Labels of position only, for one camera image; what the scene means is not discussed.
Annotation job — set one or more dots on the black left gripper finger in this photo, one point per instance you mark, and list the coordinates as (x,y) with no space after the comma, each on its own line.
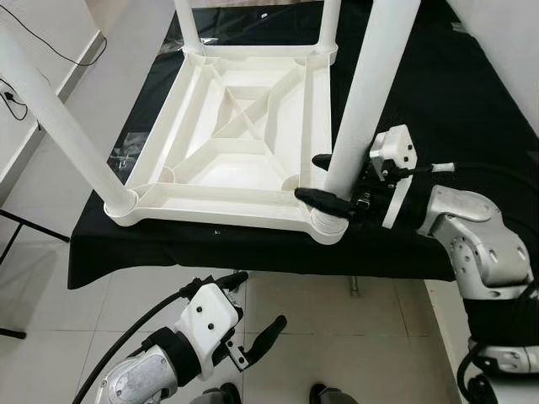
(266,338)
(231,281)

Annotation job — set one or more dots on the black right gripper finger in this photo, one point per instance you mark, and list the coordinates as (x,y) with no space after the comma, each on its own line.
(322,161)
(324,204)

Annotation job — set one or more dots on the white plastic table leg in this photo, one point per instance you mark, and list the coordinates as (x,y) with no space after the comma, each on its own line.
(329,25)
(189,25)
(67,135)
(370,84)

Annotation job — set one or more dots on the black left robot foot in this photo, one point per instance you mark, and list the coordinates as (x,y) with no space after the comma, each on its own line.
(221,394)

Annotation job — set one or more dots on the white plastic table top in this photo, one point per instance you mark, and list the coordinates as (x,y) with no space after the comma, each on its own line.
(236,202)

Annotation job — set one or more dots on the black tablecloth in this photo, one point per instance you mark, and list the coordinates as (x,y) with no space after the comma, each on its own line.
(463,101)

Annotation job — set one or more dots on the clear plastic bag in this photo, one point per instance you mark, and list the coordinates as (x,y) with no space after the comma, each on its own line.
(128,147)

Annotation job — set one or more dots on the black folding chair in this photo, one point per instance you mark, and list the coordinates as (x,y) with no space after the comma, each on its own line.
(38,225)

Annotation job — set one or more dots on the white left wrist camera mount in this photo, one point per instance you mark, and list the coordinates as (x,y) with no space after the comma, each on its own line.
(206,316)

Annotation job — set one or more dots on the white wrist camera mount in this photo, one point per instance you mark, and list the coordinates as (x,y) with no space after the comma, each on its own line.
(394,151)
(206,316)

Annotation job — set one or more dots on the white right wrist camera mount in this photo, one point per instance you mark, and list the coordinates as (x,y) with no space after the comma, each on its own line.
(394,151)

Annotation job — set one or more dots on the black wall plug cluster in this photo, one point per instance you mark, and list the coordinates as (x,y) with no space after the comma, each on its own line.
(10,97)

